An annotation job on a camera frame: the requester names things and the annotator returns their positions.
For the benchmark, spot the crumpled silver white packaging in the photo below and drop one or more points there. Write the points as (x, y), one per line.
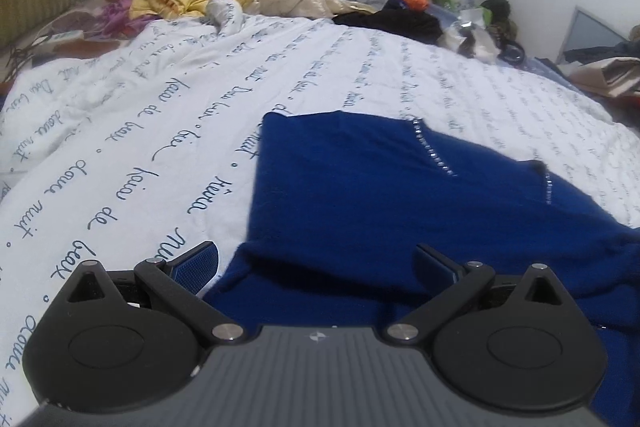
(470, 36)

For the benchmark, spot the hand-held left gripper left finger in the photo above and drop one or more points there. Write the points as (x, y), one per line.
(196, 268)

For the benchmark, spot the cream cloth bag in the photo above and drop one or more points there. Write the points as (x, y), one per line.
(610, 74)

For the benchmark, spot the dark blue garment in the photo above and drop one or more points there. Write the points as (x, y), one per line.
(600, 53)

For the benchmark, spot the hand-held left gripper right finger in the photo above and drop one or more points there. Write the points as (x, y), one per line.
(436, 268)

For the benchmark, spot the white quilt with script print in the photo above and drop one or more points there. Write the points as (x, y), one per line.
(150, 107)

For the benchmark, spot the blue knit sweater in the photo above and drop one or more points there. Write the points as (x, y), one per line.
(350, 187)

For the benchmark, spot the purple cloth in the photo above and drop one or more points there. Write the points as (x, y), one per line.
(117, 14)

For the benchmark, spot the white power strip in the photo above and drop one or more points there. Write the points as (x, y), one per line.
(65, 36)

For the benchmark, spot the grey framed panel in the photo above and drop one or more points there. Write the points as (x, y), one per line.
(590, 34)

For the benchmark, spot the pale blue bed sheet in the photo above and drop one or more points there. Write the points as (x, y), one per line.
(540, 69)

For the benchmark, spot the dark camouflage cloth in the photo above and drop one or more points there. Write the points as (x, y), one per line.
(500, 14)

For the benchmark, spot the black clothing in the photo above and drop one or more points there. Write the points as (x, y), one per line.
(395, 23)

